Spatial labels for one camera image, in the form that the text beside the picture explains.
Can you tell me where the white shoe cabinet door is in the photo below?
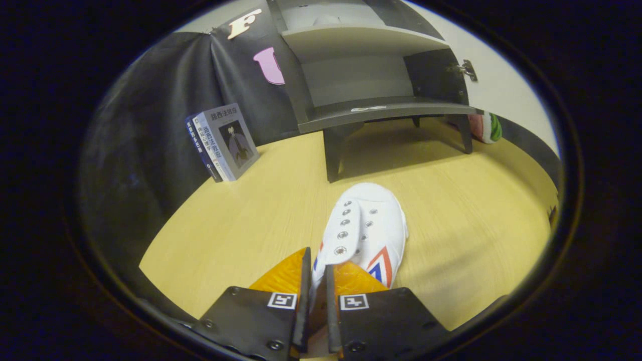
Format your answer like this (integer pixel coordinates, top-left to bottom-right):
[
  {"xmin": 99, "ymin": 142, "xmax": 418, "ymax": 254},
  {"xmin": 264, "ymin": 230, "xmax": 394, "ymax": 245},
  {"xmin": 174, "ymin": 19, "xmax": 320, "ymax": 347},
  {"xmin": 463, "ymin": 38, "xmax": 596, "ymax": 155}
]
[{"xmin": 406, "ymin": 0, "xmax": 562, "ymax": 189}]

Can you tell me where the black backdrop cloth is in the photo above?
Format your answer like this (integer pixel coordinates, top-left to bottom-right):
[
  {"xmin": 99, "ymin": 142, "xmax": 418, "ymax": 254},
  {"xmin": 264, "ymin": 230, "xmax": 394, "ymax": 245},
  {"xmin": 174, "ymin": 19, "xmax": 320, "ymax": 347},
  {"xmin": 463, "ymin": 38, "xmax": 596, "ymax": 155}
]
[{"xmin": 79, "ymin": 5, "xmax": 301, "ymax": 301}]

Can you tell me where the metal door hinge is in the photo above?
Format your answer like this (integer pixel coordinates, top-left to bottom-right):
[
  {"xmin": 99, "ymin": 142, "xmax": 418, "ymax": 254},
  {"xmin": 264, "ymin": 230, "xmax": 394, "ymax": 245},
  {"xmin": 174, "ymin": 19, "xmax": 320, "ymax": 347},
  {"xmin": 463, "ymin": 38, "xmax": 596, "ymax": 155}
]
[{"xmin": 449, "ymin": 59, "xmax": 478, "ymax": 82}]

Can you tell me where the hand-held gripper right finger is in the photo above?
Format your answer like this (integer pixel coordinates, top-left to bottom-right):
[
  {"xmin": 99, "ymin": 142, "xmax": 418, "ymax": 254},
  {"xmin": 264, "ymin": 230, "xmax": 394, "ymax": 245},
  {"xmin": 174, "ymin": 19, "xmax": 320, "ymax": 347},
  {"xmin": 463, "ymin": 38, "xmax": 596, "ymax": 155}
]
[{"xmin": 325, "ymin": 261, "xmax": 449, "ymax": 361}]

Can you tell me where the grey cover book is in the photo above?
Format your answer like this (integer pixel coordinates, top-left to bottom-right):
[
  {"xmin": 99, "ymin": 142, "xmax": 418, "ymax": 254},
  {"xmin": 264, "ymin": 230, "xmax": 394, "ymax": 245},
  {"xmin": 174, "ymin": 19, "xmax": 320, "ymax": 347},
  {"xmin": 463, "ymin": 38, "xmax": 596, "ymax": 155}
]
[{"xmin": 192, "ymin": 103, "xmax": 260, "ymax": 182}]

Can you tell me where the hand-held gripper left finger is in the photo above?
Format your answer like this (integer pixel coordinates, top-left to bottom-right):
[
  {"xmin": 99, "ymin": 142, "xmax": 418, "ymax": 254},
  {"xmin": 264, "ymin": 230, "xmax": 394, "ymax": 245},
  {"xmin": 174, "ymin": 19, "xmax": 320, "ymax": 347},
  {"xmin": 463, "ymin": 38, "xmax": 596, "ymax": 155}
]
[{"xmin": 193, "ymin": 247, "xmax": 311, "ymax": 361}]

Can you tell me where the green red striped object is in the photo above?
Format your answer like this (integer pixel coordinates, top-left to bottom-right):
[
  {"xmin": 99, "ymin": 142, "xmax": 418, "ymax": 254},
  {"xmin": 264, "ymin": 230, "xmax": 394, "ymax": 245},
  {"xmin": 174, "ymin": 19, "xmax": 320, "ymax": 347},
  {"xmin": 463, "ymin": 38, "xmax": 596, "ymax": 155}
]
[{"xmin": 469, "ymin": 111, "xmax": 503, "ymax": 145}]

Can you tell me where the grey and white shoe cabinet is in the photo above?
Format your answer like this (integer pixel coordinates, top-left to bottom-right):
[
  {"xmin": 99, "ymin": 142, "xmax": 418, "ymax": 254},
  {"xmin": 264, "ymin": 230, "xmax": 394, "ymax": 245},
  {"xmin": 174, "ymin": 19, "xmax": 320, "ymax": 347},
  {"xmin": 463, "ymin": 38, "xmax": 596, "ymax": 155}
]
[{"xmin": 266, "ymin": 0, "xmax": 477, "ymax": 184}]

